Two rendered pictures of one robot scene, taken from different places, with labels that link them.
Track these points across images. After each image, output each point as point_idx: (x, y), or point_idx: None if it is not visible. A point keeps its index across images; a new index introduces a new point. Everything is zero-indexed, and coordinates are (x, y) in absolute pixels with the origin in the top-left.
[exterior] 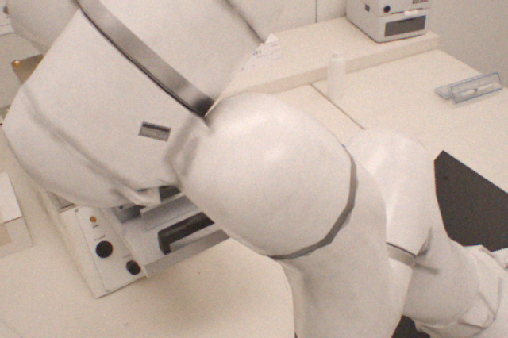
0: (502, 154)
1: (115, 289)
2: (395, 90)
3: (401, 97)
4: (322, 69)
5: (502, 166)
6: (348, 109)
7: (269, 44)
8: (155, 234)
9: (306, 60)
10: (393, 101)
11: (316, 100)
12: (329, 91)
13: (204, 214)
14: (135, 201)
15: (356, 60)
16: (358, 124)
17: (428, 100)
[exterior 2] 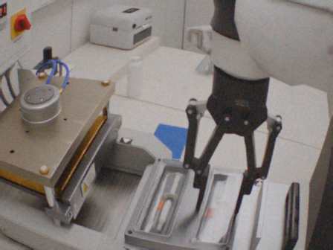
0: (267, 98)
1: None
2: (169, 77)
3: (178, 81)
4: (111, 77)
5: (275, 106)
6: (155, 100)
7: (72, 71)
8: (264, 248)
9: (94, 75)
10: (177, 85)
11: (125, 102)
12: (131, 91)
13: (296, 206)
14: None
15: (127, 65)
16: (175, 109)
17: (196, 77)
